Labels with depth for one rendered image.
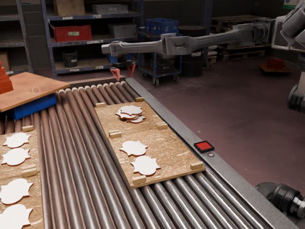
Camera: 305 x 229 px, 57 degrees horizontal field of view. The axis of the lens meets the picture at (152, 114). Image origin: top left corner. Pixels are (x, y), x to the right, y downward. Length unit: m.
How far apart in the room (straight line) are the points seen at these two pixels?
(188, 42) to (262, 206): 0.71
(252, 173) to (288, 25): 2.09
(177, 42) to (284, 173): 2.10
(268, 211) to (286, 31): 0.64
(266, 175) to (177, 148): 1.67
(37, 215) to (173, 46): 0.86
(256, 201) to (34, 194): 0.87
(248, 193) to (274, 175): 1.75
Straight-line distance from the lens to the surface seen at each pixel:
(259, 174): 2.93
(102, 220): 1.09
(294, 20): 1.00
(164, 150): 1.39
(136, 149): 1.37
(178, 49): 1.25
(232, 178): 1.29
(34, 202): 1.19
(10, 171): 1.39
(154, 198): 1.14
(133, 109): 1.69
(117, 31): 5.70
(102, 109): 1.83
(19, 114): 1.88
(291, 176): 3.03
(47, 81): 2.13
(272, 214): 1.18
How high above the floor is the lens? 1.69
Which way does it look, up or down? 26 degrees down
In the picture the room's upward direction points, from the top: straight up
